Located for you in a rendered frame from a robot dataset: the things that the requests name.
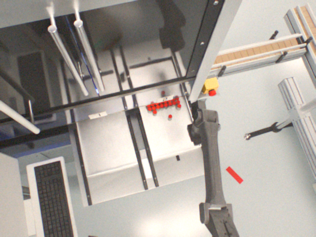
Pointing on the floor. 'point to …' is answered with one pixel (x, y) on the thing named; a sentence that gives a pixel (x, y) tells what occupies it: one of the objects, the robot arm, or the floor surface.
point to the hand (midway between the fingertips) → (195, 141)
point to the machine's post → (214, 44)
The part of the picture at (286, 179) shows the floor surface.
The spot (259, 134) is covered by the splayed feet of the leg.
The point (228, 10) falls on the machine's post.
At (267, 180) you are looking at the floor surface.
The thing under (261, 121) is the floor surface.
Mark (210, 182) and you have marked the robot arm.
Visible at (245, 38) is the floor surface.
